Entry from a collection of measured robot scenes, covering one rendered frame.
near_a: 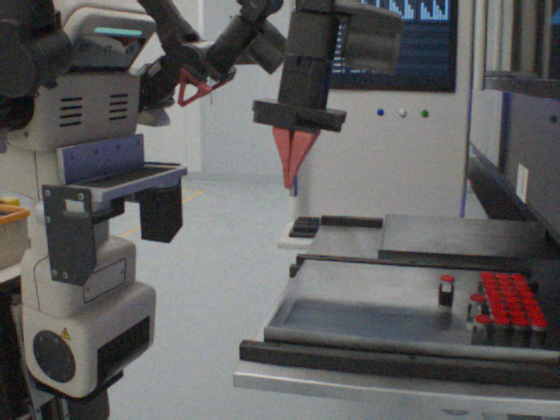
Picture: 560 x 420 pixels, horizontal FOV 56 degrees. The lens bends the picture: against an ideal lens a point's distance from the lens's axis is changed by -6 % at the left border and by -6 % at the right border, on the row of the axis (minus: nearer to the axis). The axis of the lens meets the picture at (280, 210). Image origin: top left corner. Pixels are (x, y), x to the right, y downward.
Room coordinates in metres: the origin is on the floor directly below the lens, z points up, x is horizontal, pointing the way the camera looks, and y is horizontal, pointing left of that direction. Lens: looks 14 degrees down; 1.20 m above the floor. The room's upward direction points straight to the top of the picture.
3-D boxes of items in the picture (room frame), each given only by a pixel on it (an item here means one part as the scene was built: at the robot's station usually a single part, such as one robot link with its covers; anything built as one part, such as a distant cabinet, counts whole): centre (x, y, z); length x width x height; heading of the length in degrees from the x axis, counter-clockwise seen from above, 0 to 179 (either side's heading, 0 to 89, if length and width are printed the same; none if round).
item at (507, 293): (0.66, -0.31, 0.90); 0.18 x 0.02 x 0.05; 166
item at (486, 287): (0.66, -0.28, 0.90); 0.18 x 0.02 x 0.05; 166
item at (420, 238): (1.00, -0.36, 0.90); 0.34 x 0.26 x 0.04; 77
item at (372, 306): (0.69, -0.18, 0.90); 0.34 x 0.26 x 0.04; 76
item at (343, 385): (0.85, -0.26, 0.87); 0.70 x 0.48 x 0.02; 167
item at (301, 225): (1.39, -0.23, 0.82); 0.40 x 0.14 x 0.02; 82
